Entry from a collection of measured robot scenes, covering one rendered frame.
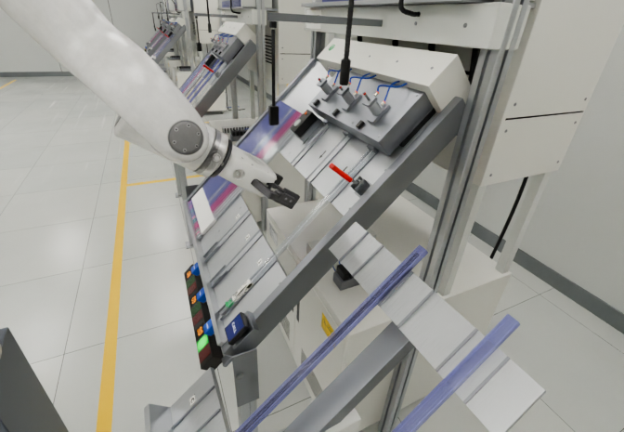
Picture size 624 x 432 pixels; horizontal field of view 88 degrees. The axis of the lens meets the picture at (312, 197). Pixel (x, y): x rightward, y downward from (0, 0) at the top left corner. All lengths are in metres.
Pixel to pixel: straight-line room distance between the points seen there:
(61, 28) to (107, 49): 0.06
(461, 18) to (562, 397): 1.61
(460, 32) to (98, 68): 0.59
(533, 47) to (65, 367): 1.95
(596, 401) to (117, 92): 1.98
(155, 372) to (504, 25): 1.65
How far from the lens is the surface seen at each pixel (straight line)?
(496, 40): 0.69
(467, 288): 1.17
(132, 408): 1.64
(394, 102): 0.73
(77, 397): 1.75
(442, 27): 0.75
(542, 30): 0.86
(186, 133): 0.47
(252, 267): 0.82
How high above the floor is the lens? 1.34
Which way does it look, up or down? 28 degrees down
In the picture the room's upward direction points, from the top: 3 degrees clockwise
